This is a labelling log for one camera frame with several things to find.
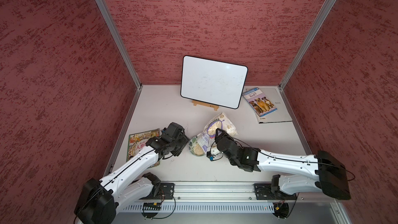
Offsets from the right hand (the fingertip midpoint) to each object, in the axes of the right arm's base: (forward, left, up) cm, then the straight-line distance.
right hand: (220, 129), depth 78 cm
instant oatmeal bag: (-4, +8, -3) cm, 9 cm away
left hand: (-5, +18, -8) cm, 20 cm away
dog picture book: (+27, -32, -15) cm, 44 cm away
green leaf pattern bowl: (-4, +14, -15) cm, 21 cm away
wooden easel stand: (+26, +7, -12) cm, 29 cm away
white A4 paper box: (+21, -46, -19) cm, 54 cm away
